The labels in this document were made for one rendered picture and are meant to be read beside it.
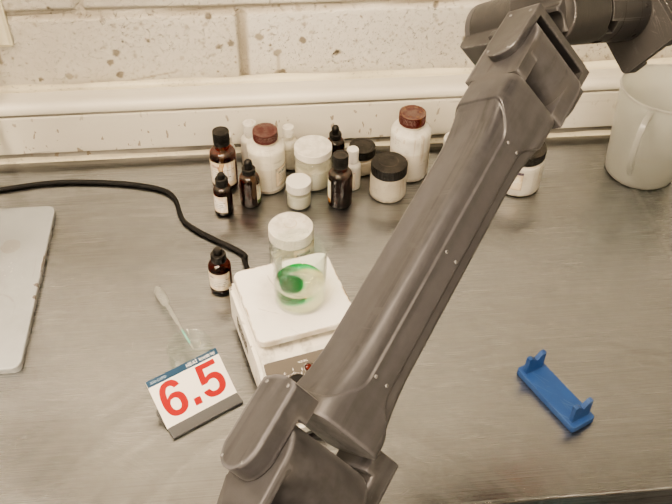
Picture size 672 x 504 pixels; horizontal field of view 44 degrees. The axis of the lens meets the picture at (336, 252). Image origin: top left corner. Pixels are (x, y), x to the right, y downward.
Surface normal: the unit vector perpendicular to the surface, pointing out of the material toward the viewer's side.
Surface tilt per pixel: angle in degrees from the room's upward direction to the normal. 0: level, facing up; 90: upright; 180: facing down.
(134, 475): 0
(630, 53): 77
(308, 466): 51
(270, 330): 0
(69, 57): 90
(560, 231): 0
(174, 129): 90
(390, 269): 39
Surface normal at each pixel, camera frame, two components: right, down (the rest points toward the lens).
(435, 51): 0.10, 0.69
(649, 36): -0.81, 0.19
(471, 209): 0.58, -0.01
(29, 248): 0.01, -0.73
